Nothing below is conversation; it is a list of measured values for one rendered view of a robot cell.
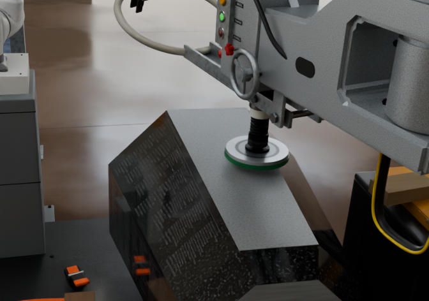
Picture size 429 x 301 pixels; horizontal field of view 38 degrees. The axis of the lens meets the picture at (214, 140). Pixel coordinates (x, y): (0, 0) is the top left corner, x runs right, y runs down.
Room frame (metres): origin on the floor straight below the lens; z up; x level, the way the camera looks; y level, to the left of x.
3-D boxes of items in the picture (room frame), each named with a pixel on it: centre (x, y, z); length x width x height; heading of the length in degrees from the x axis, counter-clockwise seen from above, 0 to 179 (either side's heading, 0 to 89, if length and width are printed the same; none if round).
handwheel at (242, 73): (1.72, -0.10, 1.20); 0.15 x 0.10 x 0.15; 31
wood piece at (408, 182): (1.80, -0.63, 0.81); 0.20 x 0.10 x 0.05; 114
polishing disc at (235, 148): (1.88, -0.15, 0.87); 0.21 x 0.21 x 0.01
